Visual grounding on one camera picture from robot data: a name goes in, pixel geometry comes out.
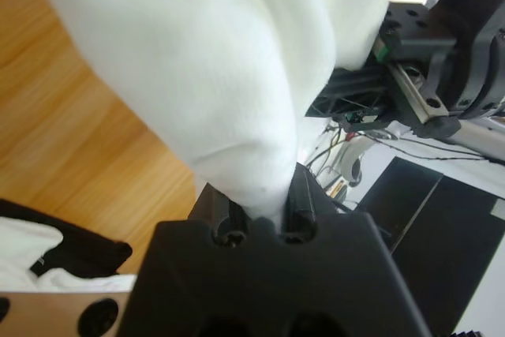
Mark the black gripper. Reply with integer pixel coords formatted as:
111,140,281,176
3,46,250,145
305,0,505,140

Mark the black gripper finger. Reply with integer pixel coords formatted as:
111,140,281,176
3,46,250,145
188,182,249,246
282,162,339,242

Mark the black garment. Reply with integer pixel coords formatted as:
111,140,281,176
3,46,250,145
0,198,133,281

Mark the white t-shirt with black print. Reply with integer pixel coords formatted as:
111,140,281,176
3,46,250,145
30,0,403,231

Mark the black flat panel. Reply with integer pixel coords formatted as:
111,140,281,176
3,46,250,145
354,155,505,337

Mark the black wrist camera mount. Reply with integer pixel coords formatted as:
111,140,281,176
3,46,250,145
333,107,387,133

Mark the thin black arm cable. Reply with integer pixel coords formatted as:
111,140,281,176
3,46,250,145
368,140,492,163

